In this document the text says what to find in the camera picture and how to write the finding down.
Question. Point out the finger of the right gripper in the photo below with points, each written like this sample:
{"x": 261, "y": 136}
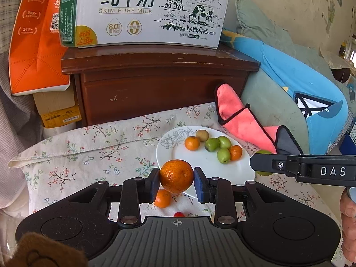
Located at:
{"x": 274, "y": 163}

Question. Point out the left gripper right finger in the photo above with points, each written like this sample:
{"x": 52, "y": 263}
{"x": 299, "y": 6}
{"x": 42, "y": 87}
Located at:
{"x": 219, "y": 192}

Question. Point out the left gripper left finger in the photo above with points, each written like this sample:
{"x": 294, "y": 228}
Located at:
{"x": 136, "y": 191}

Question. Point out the green jujube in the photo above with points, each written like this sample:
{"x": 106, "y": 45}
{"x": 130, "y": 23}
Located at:
{"x": 225, "y": 142}
{"x": 224, "y": 156}
{"x": 212, "y": 144}
{"x": 266, "y": 174}

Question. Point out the small mandarin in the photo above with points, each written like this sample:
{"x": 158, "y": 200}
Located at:
{"x": 163, "y": 198}

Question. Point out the orange mandarin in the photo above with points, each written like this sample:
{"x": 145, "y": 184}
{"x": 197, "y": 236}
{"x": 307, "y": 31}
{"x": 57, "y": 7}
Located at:
{"x": 176, "y": 176}

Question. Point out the red cherry tomato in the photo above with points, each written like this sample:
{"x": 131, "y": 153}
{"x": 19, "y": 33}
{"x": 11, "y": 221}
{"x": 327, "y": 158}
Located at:
{"x": 179, "y": 215}

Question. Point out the person right hand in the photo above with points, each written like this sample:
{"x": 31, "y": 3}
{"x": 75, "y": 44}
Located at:
{"x": 347, "y": 208}

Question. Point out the green jujube front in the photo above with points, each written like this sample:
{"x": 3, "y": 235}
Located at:
{"x": 224, "y": 156}

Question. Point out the mandarin right on plate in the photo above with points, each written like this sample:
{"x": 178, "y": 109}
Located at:
{"x": 235, "y": 152}

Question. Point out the mandarin back left plate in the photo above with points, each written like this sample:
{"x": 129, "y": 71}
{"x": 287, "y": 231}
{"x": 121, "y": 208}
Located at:
{"x": 192, "y": 143}

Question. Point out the brown longan back plate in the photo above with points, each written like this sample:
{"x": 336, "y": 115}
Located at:
{"x": 202, "y": 135}

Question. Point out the white floral plate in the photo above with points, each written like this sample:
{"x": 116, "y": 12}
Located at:
{"x": 171, "y": 146}

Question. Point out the blue plush pillow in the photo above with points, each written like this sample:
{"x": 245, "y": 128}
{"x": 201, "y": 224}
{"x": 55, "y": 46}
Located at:
{"x": 321, "y": 102}

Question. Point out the green cushion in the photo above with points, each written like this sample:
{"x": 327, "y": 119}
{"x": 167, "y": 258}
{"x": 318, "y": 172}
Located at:
{"x": 253, "y": 23}

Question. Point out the floral tablecloth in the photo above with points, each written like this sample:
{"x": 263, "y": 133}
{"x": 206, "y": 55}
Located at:
{"x": 116, "y": 151}

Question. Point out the dark wooden cabinet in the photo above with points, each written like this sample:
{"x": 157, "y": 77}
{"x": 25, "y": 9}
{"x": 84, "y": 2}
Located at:
{"x": 124, "y": 81}

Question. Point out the cardboard box yellow label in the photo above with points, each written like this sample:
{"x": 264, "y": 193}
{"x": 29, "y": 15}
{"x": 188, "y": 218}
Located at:
{"x": 58, "y": 108}

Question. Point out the brown plush toy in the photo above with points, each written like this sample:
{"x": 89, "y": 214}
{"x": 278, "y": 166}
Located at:
{"x": 34, "y": 249}

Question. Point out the checked curtain fabric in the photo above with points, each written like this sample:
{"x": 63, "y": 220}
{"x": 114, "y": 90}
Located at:
{"x": 20, "y": 124}

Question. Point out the orange paper bag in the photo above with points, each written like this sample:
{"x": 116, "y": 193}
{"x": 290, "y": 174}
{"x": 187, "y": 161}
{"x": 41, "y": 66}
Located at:
{"x": 35, "y": 49}

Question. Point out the white milk carton box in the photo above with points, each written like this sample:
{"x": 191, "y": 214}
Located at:
{"x": 90, "y": 23}

